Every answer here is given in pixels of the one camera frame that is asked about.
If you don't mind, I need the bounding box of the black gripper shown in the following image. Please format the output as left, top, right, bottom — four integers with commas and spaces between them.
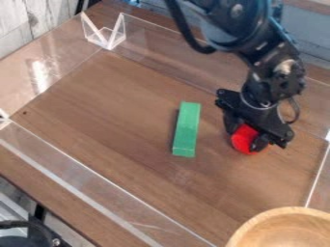
215, 89, 295, 152

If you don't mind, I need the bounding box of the red plush strawberry toy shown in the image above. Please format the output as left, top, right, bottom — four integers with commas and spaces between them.
231, 123, 260, 155

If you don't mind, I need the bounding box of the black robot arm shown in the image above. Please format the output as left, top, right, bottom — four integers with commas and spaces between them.
164, 0, 305, 154

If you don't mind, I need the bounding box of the green rectangular block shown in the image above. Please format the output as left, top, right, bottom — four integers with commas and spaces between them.
170, 101, 201, 157

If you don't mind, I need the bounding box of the wooden bowl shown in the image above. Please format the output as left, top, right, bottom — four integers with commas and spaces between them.
225, 206, 330, 247

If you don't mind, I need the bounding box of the clear acrylic enclosure wall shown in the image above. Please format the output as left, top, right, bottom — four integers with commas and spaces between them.
0, 5, 330, 247

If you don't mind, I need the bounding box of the clear acrylic corner bracket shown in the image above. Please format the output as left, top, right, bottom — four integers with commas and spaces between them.
80, 13, 126, 50

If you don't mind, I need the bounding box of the black clamp with cable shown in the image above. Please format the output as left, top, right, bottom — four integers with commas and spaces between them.
0, 220, 66, 247

